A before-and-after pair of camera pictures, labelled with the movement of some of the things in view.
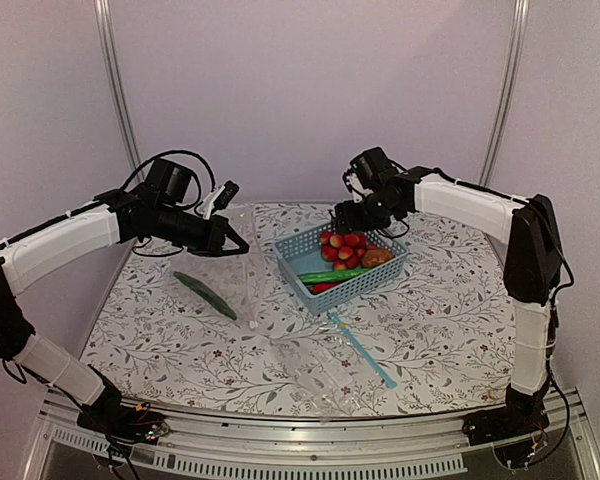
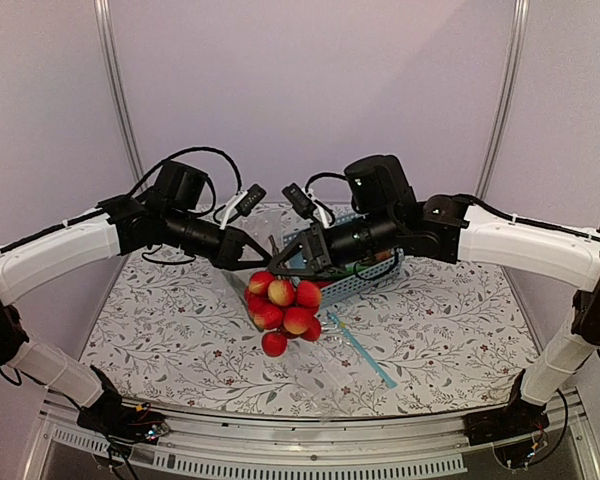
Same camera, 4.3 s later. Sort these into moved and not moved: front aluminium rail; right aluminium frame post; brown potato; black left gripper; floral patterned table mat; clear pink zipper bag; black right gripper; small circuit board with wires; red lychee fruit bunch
Moved: clear pink zipper bag; black right gripper; black left gripper; red lychee fruit bunch
Not moved: floral patterned table mat; small circuit board with wires; brown potato; front aluminium rail; right aluminium frame post
